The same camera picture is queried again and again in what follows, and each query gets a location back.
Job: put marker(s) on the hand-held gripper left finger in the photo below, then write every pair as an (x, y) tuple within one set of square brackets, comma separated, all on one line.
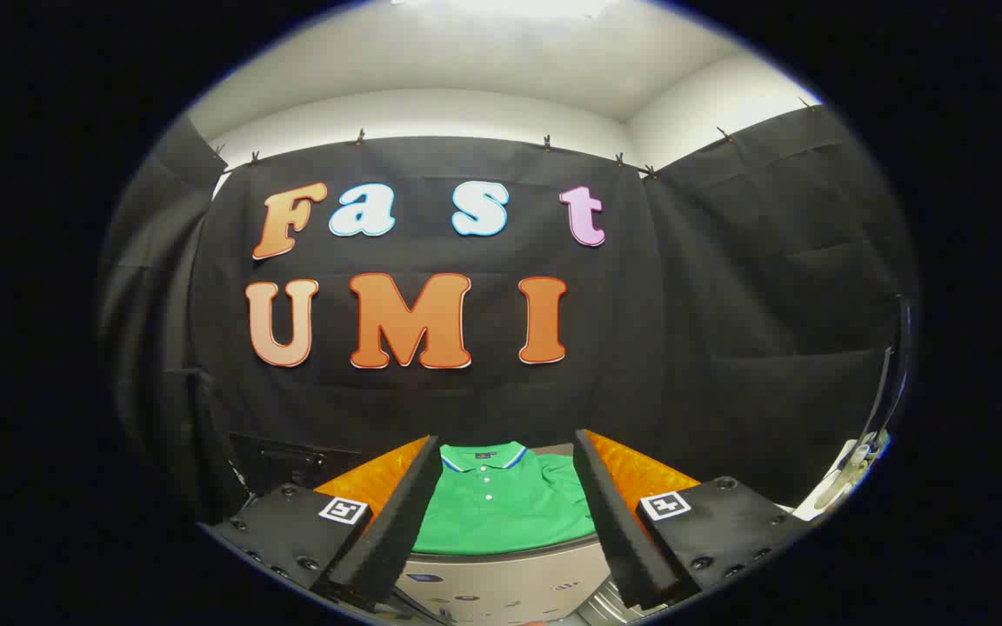
[(388, 539)]

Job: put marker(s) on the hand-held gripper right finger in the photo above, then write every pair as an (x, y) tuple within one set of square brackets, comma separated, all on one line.
[(618, 539)]

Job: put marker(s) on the green polo shirt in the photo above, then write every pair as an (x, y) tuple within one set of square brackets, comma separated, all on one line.
[(501, 513)]

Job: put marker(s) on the white rounded object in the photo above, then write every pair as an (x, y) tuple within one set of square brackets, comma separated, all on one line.
[(840, 487)]

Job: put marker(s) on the black backdrop cloth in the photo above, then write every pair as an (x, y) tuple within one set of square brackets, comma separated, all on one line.
[(710, 304)]

